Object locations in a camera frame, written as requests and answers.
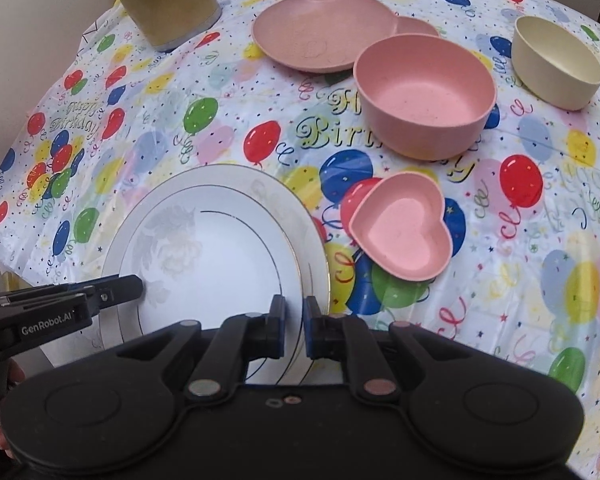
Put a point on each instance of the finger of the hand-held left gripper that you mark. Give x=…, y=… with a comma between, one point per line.
x=122, y=287

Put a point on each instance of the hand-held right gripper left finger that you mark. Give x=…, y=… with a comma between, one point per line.
x=278, y=322

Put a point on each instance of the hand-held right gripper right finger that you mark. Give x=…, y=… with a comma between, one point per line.
x=310, y=325

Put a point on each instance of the pink heart-shaped dish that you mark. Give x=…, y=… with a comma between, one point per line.
x=405, y=225

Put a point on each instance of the large white gold-rimmed plate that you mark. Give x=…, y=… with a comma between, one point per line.
x=260, y=182

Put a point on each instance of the pink bear-shaped plate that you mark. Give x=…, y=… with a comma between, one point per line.
x=310, y=30

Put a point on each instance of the person's left hand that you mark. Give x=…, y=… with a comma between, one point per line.
x=16, y=372

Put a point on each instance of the balloon print tablecloth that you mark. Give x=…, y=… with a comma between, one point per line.
x=220, y=125

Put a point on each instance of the pink round bowl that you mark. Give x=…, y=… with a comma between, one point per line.
x=420, y=95

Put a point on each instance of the cream round bowl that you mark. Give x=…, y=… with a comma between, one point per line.
x=555, y=55

